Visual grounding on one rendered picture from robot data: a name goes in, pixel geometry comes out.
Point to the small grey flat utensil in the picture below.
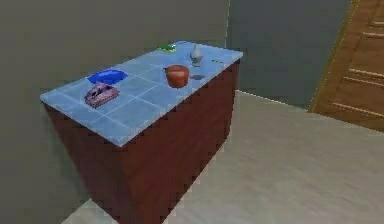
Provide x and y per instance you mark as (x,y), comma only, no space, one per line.
(197,77)

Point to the orange-brown pot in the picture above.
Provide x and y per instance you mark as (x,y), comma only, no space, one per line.
(177,76)

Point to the red-brown counter with blue tiled top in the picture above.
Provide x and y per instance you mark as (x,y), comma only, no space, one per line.
(160,140)

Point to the pale grey bottle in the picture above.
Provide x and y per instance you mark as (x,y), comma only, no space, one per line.
(196,55)

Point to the green flat object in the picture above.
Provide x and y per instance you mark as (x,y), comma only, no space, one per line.
(167,48)

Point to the blue plate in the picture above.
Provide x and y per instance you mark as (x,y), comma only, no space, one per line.
(107,76)

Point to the brown wooden door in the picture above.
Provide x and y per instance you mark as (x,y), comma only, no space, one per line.
(356,70)

